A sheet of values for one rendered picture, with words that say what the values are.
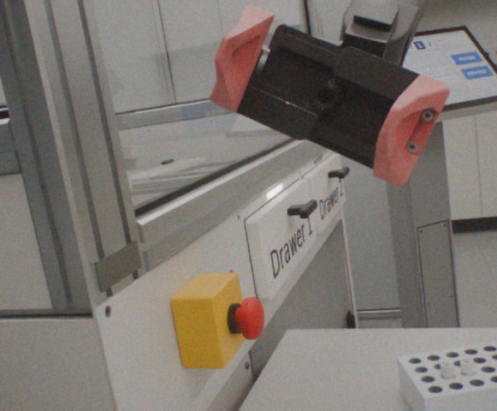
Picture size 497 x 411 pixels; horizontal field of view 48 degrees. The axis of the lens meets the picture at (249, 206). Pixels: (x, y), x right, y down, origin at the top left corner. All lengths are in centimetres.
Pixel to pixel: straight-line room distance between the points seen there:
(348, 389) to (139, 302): 26
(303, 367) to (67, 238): 36
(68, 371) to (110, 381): 4
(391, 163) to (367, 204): 224
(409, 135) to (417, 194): 142
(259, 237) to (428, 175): 113
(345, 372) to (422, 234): 117
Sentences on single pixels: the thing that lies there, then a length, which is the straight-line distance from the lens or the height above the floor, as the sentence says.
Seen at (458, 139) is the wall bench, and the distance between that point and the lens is 385.
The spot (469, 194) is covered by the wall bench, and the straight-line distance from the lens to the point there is 391.
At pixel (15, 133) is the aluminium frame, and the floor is 108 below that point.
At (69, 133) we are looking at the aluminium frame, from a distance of 43.
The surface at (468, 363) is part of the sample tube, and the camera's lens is 58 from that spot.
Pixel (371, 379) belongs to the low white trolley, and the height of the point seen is 76.
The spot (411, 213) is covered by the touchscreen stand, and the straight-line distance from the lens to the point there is 178.
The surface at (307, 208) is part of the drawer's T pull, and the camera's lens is 82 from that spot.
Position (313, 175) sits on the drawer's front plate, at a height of 93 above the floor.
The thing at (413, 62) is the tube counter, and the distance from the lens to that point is 177.
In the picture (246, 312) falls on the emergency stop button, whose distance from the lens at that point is 53.
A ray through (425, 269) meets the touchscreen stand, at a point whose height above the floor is 48.
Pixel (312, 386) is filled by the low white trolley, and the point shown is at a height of 76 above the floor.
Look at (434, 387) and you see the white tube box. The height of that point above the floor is 80.
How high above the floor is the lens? 108
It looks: 11 degrees down
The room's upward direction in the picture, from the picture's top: 9 degrees counter-clockwise
